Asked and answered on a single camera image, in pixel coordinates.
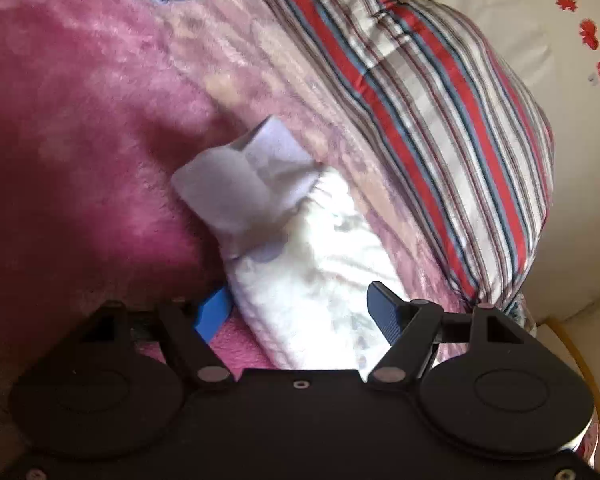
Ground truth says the white floral garment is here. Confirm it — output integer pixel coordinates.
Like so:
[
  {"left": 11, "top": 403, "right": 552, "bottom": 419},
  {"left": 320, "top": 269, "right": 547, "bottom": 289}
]
[{"left": 171, "top": 116, "right": 406, "bottom": 378}]

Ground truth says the floral pillow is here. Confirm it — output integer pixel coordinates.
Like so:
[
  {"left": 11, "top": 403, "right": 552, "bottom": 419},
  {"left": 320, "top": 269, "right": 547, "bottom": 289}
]
[{"left": 504, "top": 292, "right": 538, "bottom": 337}]

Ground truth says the striped quilt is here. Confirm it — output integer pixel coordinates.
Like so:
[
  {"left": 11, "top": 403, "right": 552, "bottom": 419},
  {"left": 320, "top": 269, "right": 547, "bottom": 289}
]
[{"left": 265, "top": 0, "right": 554, "bottom": 308}]

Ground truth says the pink plush blanket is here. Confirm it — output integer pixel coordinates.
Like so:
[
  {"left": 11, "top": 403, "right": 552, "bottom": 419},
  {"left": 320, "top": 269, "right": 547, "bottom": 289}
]
[{"left": 0, "top": 0, "right": 463, "bottom": 403}]

